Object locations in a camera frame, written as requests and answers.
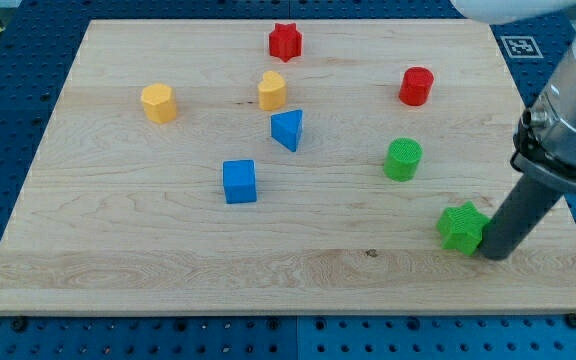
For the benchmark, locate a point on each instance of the light wooden board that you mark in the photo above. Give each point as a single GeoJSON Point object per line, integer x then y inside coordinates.
{"type": "Point", "coordinates": [122, 216]}

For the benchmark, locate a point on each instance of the red cylinder block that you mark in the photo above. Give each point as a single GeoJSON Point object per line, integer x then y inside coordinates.
{"type": "Point", "coordinates": [416, 86]}

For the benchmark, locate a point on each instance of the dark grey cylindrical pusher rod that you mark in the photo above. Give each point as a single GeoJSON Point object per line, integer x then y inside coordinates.
{"type": "Point", "coordinates": [524, 207]}

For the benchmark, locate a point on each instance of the green star block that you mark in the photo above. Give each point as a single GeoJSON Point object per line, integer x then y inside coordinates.
{"type": "Point", "coordinates": [461, 228]}

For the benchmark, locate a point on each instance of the white fiducial marker tag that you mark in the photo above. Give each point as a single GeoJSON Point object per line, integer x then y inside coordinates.
{"type": "Point", "coordinates": [521, 47]}

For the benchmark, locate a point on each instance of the red star block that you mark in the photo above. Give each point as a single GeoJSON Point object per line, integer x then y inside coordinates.
{"type": "Point", "coordinates": [285, 41]}

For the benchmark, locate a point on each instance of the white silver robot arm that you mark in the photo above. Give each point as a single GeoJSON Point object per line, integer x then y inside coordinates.
{"type": "Point", "coordinates": [545, 154]}

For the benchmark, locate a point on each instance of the yellow hexagon block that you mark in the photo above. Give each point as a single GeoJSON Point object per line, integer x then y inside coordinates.
{"type": "Point", "coordinates": [159, 103]}

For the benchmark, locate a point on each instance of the blue triangle block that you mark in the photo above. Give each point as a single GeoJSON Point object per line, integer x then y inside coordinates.
{"type": "Point", "coordinates": [287, 127]}

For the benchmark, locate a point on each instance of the blue cube block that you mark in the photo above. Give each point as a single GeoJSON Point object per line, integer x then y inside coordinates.
{"type": "Point", "coordinates": [239, 181]}

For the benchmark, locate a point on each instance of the yellow heart block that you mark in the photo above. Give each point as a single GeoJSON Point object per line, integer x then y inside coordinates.
{"type": "Point", "coordinates": [272, 91]}

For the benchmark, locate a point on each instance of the green cylinder block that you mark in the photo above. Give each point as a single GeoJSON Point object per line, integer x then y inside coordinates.
{"type": "Point", "coordinates": [402, 159]}

